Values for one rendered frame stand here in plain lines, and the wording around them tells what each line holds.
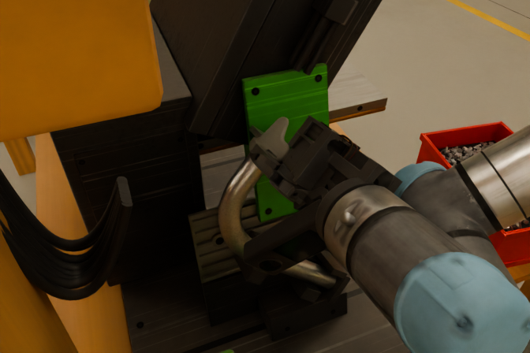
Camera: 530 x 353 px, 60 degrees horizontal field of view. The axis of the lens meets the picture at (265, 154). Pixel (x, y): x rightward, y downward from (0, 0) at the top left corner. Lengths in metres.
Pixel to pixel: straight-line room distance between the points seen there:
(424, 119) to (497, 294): 2.55
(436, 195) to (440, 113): 2.46
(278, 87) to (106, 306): 0.48
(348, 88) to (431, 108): 2.13
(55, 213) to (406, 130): 2.08
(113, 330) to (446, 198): 0.56
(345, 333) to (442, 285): 0.47
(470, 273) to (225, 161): 0.77
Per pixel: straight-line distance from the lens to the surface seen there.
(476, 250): 0.44
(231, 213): 0.59
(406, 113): 2.85
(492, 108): 3.09
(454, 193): 0.47
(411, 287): 0.32
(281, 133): 0.52
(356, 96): 0.81
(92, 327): 0.83
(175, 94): 0.61
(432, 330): 0.31
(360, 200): 0.38
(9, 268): 0.42
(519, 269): 1.07
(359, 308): 0.79
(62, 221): 1.00
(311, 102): 0.61
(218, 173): 0.99
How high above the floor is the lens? 1.56
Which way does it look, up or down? 40 degrees down
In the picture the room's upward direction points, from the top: straight up
